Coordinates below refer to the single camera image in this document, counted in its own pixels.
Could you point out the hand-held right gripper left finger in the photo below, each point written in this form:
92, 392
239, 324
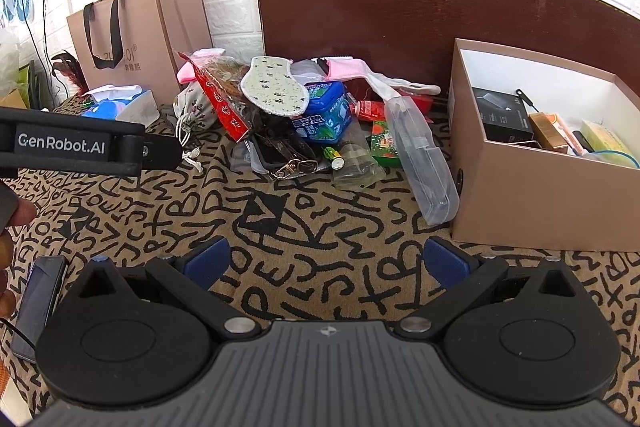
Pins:
207, 259

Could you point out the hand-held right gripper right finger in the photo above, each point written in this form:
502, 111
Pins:
442, 259

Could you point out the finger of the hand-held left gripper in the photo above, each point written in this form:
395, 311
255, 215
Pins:
162, 153

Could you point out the tan cardboard box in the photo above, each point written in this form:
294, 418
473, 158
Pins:
525, 202

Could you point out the blue gum container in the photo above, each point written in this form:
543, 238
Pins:
327, 112

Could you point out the person's left hand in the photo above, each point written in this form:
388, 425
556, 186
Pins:
25, 213

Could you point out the blue tissue pack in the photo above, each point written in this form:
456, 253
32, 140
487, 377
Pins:
122, 102

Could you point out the dark feather duster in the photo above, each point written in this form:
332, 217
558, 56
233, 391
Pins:
70, 69

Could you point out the red snack packet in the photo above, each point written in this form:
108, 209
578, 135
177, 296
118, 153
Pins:
220, 107

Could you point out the pink cloth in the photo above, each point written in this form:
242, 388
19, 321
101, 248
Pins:
192, 67

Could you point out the clear plastic case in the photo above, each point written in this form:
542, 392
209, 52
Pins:
425, 162

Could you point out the white plastic bag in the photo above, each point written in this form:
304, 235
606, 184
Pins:
7, 62

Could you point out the letter-print blanket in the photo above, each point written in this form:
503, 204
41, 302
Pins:
310, 227

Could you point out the brown paper shopping bag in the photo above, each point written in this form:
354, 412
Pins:
160, 27

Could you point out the clear plastic bag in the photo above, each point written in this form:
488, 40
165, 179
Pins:
357, 162

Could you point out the floral shoe insole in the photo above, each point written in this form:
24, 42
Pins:
272, 84

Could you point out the green snack packet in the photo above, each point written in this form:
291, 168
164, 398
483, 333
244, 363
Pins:
385, 142

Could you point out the green battery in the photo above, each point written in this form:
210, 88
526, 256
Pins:
334, 156

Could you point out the black product box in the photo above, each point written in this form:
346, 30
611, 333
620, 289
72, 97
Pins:
502, 117

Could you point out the black smartphone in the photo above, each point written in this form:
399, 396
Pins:
37, 302

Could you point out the orange small box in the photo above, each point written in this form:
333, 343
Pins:
547, 132

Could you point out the small red sachet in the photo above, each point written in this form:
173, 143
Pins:
370, 109

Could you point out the pink and white sock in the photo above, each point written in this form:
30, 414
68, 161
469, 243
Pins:
370, 74

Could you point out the yellow-green box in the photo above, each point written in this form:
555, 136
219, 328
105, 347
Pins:
607, 139

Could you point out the dark wooden headboard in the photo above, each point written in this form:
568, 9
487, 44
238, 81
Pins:
400, 12

